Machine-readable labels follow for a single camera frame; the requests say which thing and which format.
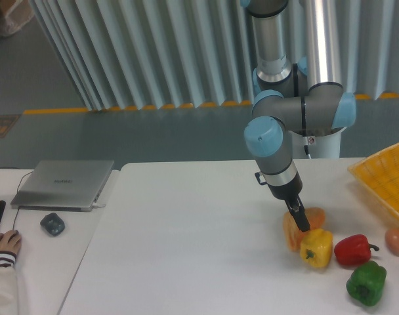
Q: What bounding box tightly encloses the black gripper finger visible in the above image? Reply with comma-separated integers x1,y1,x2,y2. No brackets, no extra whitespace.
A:
288,196,310,232

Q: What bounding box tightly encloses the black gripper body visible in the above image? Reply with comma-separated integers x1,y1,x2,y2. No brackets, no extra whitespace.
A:
255,172,303,207

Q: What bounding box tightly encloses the orange triangular bread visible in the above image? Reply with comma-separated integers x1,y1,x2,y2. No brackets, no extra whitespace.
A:
282,207,326,253

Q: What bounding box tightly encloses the forearm in white sleeve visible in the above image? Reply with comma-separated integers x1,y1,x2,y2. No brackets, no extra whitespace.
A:
0,251,19,314

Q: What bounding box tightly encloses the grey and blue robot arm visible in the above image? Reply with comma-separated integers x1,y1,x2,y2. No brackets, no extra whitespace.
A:
241,1,356,232

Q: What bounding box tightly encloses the yellow woven basket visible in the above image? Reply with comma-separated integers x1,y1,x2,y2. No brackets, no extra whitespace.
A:
348,142,399,224

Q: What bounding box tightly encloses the person's hand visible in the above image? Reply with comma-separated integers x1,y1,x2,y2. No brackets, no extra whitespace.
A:
0,230,22,256

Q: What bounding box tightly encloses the yellow bell pepper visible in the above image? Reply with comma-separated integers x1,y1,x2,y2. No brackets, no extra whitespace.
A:
300,228,333,268

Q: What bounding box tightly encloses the red bell pepper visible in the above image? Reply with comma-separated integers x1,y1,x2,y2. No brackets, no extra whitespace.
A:
334,234,379,266

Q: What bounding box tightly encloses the brown egg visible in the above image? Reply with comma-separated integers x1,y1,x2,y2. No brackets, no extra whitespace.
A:
385,228,399,257

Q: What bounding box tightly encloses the green bell pepper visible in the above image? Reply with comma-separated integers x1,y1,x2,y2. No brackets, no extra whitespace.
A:
346,261,387,306

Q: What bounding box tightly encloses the white folding partition screen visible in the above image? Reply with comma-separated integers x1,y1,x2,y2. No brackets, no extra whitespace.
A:
30,1,399,111

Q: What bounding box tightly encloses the silver closed laptop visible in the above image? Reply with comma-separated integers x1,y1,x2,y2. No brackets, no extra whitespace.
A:
10,160,114,212

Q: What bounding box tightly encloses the dark small case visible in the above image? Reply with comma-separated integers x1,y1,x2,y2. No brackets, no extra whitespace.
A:
40,213,66,237

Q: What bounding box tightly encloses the brown cardboard box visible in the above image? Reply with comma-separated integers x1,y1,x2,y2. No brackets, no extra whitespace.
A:
0,1,34,38

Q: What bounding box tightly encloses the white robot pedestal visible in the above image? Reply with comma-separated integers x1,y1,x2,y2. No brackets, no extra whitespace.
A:
289,127,346,159

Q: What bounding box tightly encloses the black mouse cable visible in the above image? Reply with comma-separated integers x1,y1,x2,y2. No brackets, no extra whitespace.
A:
0,167,36,232

